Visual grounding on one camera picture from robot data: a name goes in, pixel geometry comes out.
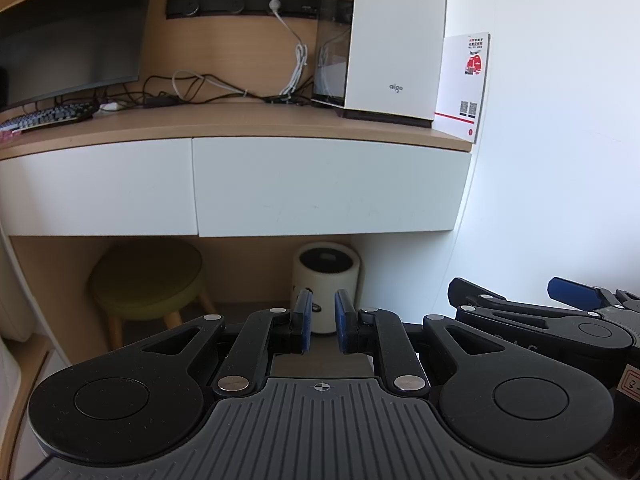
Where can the small white adapter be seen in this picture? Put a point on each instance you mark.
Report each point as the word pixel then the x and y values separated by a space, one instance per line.
pixel 109 107

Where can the white box with red print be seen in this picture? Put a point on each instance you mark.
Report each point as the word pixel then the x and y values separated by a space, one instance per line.
pixel 460 90

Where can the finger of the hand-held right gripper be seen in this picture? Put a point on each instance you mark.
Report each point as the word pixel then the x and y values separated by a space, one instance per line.
pixel 570 290
pixel 475 291

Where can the white desk drawer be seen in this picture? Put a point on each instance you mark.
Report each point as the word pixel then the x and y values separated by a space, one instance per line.
pixel 100 185
pixel 325 185

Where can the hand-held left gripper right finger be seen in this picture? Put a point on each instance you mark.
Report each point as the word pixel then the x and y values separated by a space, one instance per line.
pixel 343 322

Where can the black power adapter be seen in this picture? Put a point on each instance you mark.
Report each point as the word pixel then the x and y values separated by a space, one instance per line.
pixel 162 101

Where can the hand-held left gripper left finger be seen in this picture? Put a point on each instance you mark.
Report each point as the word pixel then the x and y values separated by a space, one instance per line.
pixel 303 317

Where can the black wall power strip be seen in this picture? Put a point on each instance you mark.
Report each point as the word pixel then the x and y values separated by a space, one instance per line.
pixel 220 6

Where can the white computer case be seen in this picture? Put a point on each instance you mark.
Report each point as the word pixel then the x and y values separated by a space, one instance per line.
pixel 395 35

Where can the green round stool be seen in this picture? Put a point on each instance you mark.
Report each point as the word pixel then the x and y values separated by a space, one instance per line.
pixel 145 275

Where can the white cylindrical bin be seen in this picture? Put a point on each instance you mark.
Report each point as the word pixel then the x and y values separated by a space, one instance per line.
pixel 325 275

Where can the black computer monitor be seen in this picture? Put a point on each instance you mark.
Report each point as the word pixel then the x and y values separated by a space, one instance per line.
pixel 70 35

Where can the black keyboard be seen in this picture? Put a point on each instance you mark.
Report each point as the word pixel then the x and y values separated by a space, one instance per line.
pixel 45 116

